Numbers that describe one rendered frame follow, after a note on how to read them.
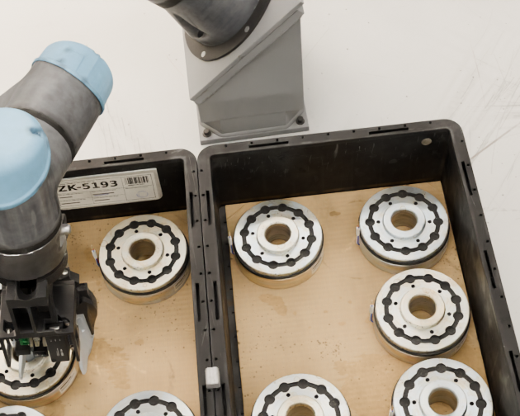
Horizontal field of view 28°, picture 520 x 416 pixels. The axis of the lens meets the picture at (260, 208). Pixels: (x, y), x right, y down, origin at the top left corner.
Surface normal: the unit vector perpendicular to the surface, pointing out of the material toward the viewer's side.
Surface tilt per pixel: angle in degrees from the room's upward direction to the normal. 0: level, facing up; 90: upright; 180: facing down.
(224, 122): 90
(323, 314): 0
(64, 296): 8
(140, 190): 90
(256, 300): 0
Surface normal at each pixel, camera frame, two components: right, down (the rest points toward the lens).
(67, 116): 0.69, -0.29
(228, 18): 0.00, 0.60
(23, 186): 0.53, 0.62
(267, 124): 0.12, 0.82
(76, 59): 0.32, -0.58
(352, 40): -0.06, -0.55
